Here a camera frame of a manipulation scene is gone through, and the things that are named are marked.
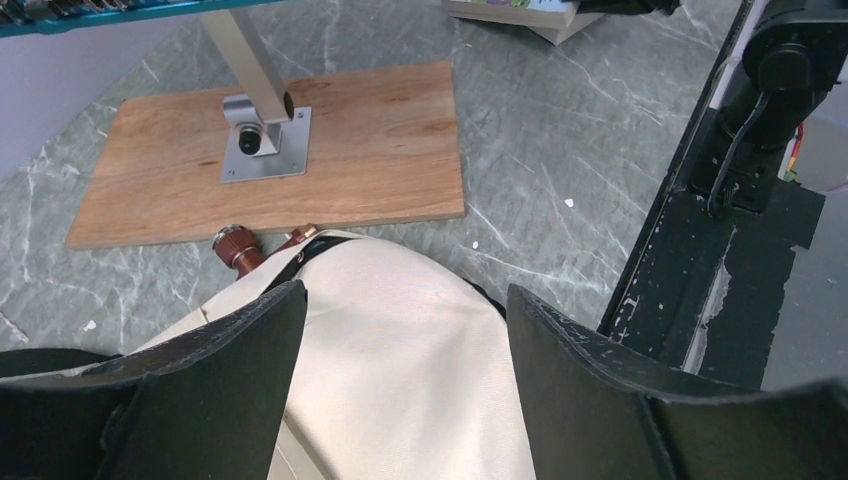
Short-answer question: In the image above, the treehouse paperback book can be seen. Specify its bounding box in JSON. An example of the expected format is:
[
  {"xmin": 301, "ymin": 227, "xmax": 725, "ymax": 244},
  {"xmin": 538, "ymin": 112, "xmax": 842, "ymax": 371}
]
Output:
[{"xmin": 441, "ymin": 0, "xmax": 580, "ymax": 29}]

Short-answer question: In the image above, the brown pipe tee fitting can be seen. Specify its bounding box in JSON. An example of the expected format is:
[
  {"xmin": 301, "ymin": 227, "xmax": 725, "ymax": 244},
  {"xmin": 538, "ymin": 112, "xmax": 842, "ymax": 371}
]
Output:
[{"xmin": 212, "ymin": 224, "xmax": 318, "ymax": 279}]

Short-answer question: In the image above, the grey metal mounting plate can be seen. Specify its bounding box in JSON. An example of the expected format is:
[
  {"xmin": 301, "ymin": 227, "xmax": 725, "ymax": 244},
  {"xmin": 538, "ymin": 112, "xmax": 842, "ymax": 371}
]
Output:
[{"xmin": 220, "ymin": 102, "xmax": 312, "ymax": 183}]

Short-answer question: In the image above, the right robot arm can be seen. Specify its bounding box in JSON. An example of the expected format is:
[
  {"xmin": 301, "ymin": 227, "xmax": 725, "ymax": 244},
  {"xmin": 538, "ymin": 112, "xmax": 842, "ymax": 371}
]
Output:
[{"xmin": 689, "ymin": 1, "xmax": 847, "ymax": 219}]

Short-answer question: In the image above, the blue orange paperback book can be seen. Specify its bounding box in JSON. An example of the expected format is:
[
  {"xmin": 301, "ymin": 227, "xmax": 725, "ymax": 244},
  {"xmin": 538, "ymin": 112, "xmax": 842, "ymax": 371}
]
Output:
[{"xmin": 530, "ymin": 13, "xmax": 604, "ymax": 46}]

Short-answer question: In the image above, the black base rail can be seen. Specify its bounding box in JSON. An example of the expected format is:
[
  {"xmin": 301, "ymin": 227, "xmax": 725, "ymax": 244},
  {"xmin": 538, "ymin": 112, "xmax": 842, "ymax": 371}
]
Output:
[{"xmin": 599, "ymin": 1, "xmax": 825, "ymax": 389}]

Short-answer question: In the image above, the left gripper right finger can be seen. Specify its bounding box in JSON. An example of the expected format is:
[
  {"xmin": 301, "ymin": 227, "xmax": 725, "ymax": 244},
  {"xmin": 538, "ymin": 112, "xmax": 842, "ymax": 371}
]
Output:
[{"xmin": 506, "ymin": 285, "xmax": 847, "ymax": 479}]

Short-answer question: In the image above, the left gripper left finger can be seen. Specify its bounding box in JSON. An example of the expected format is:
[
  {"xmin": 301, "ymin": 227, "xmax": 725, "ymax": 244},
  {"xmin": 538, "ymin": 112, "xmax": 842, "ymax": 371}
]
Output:
[{"xmin": 1, "ymin": 281, "xmax": 307, "ymax": 479}]

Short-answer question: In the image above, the cream canvas backpack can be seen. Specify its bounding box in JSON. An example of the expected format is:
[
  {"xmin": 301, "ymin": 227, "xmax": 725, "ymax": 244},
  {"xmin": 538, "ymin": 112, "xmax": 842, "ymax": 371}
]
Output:
[{"xmin": 1, "ymin": 231, "xmax": 535, "ymax": 479}]

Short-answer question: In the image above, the grey metal support post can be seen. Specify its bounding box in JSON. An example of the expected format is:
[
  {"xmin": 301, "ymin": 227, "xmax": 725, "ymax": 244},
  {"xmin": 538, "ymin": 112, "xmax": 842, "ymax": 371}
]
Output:
[{"xmin": 200, "ymin": 8, "xmax": 294, "ymax": 124}]

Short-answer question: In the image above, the wooden board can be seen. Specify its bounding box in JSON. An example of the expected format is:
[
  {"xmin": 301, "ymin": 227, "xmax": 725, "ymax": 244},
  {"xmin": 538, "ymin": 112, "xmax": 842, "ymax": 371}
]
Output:
[{"xmin": 65, "ymin": 61, "xmax": 465, "ymax": 250}]

